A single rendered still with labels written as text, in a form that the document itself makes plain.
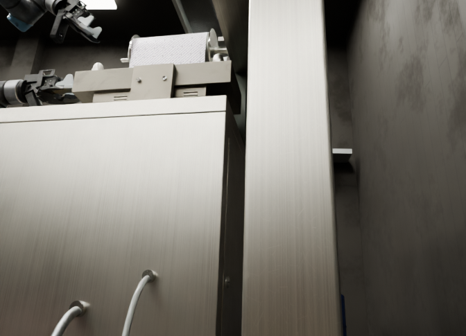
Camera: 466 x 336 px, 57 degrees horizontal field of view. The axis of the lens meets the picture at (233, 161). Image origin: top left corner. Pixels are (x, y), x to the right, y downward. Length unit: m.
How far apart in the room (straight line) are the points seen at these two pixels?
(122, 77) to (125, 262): 0.47
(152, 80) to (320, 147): 0.79
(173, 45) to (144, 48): 0.09
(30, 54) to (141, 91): 5.79
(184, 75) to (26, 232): 0.49
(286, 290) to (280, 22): 0.20
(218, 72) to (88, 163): 0.36
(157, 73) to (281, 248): 0.82
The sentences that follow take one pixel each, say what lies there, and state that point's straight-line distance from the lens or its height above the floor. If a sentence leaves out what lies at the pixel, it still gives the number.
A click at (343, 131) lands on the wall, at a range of 5.76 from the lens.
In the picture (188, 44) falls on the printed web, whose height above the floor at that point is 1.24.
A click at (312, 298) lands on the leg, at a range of 0.28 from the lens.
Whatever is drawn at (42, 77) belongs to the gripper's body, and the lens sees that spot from 1.46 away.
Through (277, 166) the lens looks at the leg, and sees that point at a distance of 0.30.
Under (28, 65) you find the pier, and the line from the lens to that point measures 6.71.
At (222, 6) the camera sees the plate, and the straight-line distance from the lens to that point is 1.08.
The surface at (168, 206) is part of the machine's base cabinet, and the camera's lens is 0.86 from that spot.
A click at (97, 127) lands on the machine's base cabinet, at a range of 0.99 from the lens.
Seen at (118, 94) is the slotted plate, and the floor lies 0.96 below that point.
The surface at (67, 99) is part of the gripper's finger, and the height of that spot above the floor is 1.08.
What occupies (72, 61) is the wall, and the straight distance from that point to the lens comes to 6.73.
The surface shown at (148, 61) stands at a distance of 1.37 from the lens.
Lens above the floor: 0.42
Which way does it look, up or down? 22 degrees up
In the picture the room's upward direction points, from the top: 2 degrees clockwise
